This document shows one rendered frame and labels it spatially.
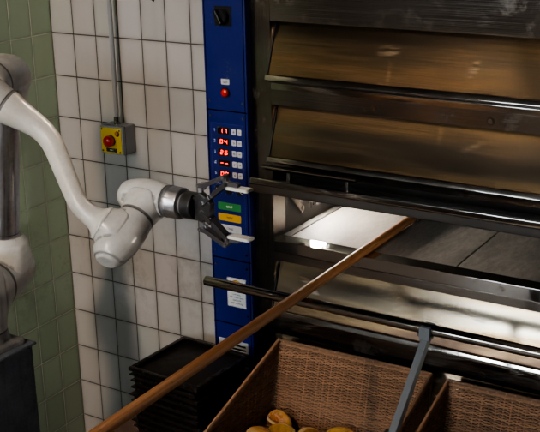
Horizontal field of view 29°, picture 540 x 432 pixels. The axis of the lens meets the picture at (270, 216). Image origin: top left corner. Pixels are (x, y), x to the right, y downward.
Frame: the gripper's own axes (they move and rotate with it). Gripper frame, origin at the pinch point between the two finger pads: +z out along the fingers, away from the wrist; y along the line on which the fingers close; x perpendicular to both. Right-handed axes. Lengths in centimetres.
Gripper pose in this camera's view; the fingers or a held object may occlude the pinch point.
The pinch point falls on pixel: (247, 214)
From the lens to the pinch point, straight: 279.6
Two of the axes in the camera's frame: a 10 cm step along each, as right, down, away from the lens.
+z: 8.5, 1.5, -5.0
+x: -5.2, 2.8, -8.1
